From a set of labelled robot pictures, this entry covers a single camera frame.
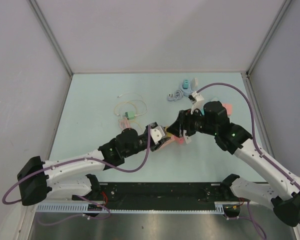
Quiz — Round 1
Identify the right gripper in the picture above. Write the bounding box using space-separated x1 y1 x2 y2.
166 106 218 138

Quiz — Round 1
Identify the pink power strip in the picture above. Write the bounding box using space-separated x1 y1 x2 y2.
162 135 180 148

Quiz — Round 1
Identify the white cube charger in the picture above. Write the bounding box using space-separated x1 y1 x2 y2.
183 135 192 144

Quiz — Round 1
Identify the green charger plug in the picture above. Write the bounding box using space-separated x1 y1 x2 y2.
124 111 136 120

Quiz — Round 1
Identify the blue round power strip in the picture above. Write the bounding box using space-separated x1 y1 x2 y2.
167 87 193 102

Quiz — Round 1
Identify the teal charger plug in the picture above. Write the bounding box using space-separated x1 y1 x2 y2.
181 79 191 90

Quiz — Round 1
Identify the teal triangular power strip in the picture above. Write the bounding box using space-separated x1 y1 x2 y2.
201 97 219 115

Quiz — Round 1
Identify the white square adapter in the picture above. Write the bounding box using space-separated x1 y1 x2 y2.
190 77 199 91

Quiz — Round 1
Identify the pink cube socket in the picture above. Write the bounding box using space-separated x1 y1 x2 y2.
222 103 233 116

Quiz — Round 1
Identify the pink square adapter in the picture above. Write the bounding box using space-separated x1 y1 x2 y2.
175 137 185 145

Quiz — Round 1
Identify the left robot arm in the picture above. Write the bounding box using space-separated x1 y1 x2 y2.
17 122 171 206

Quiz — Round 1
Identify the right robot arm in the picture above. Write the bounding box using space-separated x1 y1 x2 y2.
166 101 300 227

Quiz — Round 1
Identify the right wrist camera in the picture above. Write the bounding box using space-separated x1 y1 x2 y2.
188 91 205 114

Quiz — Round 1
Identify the white usb cable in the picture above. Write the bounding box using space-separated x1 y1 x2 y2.
116 92 148 117

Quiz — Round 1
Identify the grey cable duct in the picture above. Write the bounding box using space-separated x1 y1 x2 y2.
35 202 232 215

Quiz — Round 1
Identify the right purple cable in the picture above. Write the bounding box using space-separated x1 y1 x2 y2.
198 82 300 238

